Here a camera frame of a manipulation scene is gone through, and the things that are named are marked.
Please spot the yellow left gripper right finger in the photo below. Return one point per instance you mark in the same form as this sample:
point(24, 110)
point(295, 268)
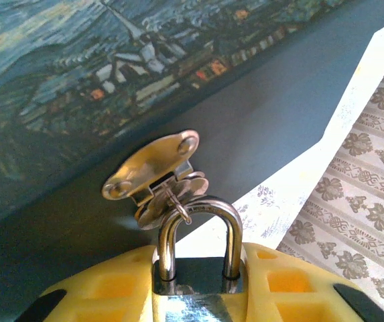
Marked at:
point(295, 285)

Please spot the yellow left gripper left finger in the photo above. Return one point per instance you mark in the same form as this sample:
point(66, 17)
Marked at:
point(111, 292)

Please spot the silver padlock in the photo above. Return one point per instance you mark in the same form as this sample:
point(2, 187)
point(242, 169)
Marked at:
point(198, 278)

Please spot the starry night print box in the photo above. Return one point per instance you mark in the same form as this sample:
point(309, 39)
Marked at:
point(111, 84)

